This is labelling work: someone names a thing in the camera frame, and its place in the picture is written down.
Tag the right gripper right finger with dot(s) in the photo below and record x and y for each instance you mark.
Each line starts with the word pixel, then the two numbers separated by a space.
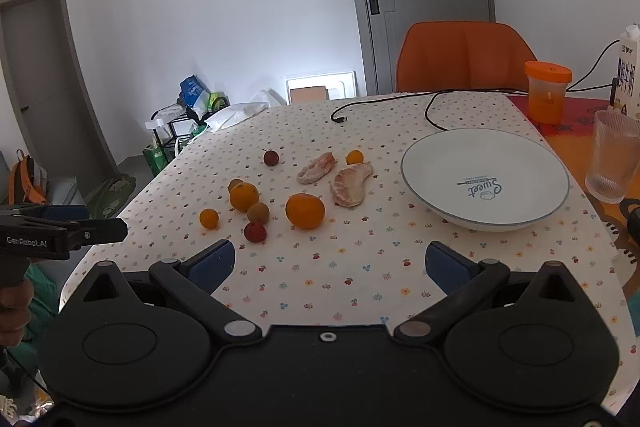
pixel 467 285

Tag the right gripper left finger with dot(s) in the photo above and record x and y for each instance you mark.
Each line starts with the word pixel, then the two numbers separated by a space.
pixel 189 285

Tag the brownish green small fruit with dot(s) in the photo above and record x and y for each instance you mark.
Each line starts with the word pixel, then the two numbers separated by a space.
pixel 259 212

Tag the large orange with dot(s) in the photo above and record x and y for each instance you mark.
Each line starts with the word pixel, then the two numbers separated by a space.
pixel 243 195
pixel 305 211

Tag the dark red small fruit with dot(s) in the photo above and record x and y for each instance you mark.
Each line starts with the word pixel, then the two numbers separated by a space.
pixel 271 158

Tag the person's left hand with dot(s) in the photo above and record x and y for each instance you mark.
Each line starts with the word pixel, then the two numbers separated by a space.
pixel 15 315

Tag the orange backpack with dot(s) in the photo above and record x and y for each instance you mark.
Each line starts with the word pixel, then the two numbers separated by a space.
pixel 27 182

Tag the white plate with blue rim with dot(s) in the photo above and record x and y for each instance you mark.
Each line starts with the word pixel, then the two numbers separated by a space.
pixel 486 180

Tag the green bag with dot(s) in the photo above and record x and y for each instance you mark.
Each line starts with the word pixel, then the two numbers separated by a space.
pixel 159 156

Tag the black metal rack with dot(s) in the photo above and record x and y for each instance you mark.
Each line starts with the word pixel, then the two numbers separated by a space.
pixel 172 128

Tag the white plastic bag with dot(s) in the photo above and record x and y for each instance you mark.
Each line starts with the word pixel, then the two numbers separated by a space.
pixel 237 113

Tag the grey side door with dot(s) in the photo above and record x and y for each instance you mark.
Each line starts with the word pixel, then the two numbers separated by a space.
pixel 48 93

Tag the red orange placemat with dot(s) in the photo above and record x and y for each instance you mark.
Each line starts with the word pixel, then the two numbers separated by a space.
pixel 577 120

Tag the blue snack bag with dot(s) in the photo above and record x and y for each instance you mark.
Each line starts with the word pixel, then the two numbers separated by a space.
pixel 194 93

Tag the clear ribbed glass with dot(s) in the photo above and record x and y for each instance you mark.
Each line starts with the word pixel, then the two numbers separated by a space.
pixel 615 156

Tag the orange lidded plastic cup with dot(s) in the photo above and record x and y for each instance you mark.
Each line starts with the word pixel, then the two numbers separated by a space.
pixel 547 85

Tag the cardboard piece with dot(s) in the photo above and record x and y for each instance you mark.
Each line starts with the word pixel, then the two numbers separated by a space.
pixel 308 95

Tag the orange chair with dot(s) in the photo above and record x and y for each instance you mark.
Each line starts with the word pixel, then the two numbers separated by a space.
pixel 462 55

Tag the white milk carton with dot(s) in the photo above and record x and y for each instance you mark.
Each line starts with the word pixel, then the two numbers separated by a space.
pixel 625 93

